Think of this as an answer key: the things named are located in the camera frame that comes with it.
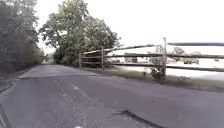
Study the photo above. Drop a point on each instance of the grey asphalt road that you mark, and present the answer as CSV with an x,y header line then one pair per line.
x,y
100,100

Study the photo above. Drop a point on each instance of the small bush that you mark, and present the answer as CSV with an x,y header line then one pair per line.
x,y
157,73

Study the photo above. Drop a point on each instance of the large green tree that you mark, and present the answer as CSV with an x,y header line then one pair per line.
x,y
78,33

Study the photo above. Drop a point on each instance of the grass verge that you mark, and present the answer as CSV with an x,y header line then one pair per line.
x,y
186,81

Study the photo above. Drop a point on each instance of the row of trees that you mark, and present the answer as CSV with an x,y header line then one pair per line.
x,y
16,36

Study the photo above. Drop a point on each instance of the concrete kerb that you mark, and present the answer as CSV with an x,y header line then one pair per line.
x,y
6,87

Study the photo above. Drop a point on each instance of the wooden rail fence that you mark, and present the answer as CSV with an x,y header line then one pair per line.
x,y
133,55

